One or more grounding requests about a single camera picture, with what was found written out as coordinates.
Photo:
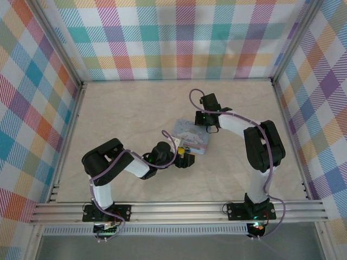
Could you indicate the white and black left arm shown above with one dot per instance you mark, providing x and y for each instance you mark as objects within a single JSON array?
[{"x": 103, "y": 195}]

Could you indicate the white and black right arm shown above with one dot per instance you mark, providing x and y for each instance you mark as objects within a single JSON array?
[{"x": 254, "y": 187}]

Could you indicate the plaid backdrop cloth panel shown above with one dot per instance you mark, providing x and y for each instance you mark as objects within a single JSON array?
[
  {"x": 176, "y": 35},
  {"x": 325, "y": 108},
  {"x": 21, "y": 108}
]

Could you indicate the thin aluminium floor rail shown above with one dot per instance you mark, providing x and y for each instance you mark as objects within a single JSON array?
[{"x": 176, "y": 80}]

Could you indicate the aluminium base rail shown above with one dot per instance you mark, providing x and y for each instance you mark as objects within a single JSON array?
[{"x": 176, "y": 211}]

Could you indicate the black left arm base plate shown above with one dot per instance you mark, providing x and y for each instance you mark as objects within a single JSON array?
[{"x": 124, "y": 210}]

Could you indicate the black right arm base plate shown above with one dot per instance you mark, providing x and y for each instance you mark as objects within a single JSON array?
[{"x": 236, "y": 210}]

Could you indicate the aluminium side rail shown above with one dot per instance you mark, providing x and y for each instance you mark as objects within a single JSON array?
[
  {"x": 67, "y": 140},
  {"x": 290, "y": 135}
]

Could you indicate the aluminium corner post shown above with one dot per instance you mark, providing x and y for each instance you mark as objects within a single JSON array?
[
  {"x": 58, "y": 44},
  {"x": 295, "y": 40}
]

